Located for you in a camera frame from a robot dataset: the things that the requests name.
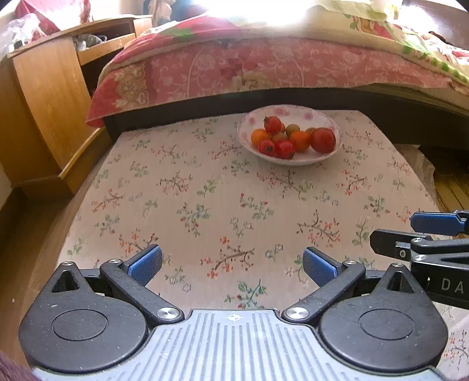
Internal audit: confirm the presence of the red cherry tomato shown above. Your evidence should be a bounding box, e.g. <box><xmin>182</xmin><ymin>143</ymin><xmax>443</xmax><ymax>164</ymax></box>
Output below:
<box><xmin>276</xmin><ymin>140</ymin><xmax>296</xmax><ymax>159</ymax></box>
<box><xmin>258</xmin><ymin>139</ymin><xmax>277</xmax><ymax>157</ymax></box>
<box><xmin>263</xmin><ymin>116</ymin><xmax>284</xmax><ymax>136</ymax></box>

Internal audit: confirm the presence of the large red tomato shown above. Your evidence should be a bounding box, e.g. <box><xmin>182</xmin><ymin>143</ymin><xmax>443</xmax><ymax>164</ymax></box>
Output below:
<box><xmin>310</xmin><ymin>128</ymin><xmax>336</xmax><ymax>154</ymax></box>

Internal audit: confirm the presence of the small orange mandarin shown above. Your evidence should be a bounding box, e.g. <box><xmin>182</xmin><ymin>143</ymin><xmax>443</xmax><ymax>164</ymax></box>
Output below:
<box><xmin>288</xmin><ymin>131</ymin><xmax>310</xmax><ymax>153</ymax></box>

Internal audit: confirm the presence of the brown longan front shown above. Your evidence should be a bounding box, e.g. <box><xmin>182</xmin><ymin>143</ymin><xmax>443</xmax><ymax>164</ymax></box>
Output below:
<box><xmin>271</xmin><ymin>132</ymin><xmax>288</xmax><ymax>143</ymax></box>

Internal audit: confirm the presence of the greenish brown longan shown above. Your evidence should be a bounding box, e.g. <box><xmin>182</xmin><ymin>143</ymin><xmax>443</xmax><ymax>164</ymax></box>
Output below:
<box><xmin>285</xmin><ymin>124</ymin><xmax>300</xmax><ymax>137</ymax></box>

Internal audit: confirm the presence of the white floral plate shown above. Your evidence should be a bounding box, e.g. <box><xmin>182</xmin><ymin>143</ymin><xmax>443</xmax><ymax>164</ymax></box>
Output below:
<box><xmin>237</xmin><ymin>105</ymin><xmax>344</xmax><ymax>166</ymax></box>

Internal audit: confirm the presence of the beige plastic bag on floor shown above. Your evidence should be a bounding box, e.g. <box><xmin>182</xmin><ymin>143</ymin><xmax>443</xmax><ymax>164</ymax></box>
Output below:
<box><xmin>394</xmin><ymin>144</ymin><xmax>437</xmax><ymax>202</ymax></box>

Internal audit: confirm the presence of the floral tablecloth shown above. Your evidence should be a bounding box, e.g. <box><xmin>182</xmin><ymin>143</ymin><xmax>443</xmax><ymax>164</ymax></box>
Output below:
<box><xmin>58</xmin><ymin>109</ymin><xmax>469</xmax><ymax>378</ymax></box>

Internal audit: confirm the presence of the colourful patchwork quilt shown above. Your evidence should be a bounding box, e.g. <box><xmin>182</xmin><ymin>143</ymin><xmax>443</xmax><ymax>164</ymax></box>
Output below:
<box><xmin>122</xmin><ymin>0</ymin><xmax>469</xmax><ymax>87</ymax></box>

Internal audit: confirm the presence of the wooden cabinet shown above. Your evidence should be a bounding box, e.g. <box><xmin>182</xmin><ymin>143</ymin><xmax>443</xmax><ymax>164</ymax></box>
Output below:
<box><xmin>1</xmin><ymin>15</ymin><xmax>152</xmax><ymax>199</ymax></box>

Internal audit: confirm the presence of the pink floral bed sheet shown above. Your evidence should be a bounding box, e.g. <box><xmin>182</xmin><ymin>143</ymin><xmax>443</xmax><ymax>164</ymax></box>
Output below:
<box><xmin>86</xmin><ymin>37</ymin><xmax>468</xmax><ymax>128</ymax></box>

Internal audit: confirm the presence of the blue white clothes pile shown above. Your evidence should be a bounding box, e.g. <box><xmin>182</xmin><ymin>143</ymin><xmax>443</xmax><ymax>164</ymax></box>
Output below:
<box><xmin>142</xmin><ymin>0</ymin><xmax>206</xmax><ymax>27</ymax></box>

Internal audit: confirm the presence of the white plastic bag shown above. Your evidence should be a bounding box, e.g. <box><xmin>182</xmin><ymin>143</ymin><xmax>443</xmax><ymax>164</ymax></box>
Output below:
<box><xmin>1</xmin><ymin>13</ymin><xmax>45</xmax><ymax>59</ymax></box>

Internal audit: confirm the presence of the red cloth on cabinet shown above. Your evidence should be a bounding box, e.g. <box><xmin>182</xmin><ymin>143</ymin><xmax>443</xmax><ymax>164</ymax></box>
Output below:
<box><xmin>14</xmin><ymin>0</ymin><xmax>92</xmax><ymax>35</ymax></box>

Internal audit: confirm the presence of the dark bed frame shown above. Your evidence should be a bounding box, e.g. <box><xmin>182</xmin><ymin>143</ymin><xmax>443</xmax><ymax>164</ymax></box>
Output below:
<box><xmin>104</xmin><ymin>88</ymin><xmax>468</xmax><ymax>149</ymax></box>

